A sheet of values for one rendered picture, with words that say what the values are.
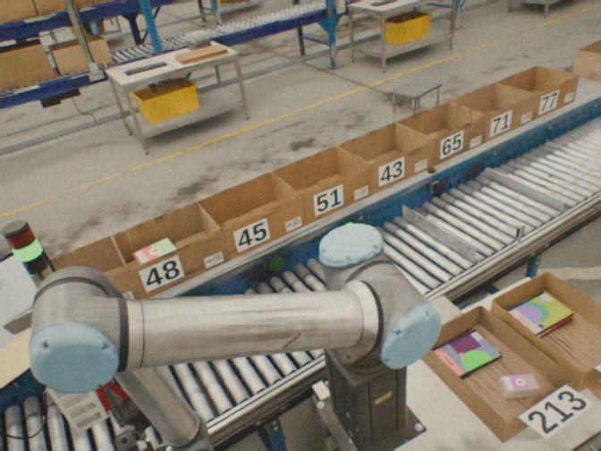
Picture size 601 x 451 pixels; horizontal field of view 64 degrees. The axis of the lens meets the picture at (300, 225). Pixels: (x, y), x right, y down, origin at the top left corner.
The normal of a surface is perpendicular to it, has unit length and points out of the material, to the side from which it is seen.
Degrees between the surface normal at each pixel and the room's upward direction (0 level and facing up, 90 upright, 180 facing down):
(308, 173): 89
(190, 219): 90
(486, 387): 1
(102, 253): 90
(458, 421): 0
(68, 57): 89
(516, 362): 0
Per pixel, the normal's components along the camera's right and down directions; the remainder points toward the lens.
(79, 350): 0.26, 0.51
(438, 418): -0.12, -0.81
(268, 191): 0.51, 0.44
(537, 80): -0.83, 0.40
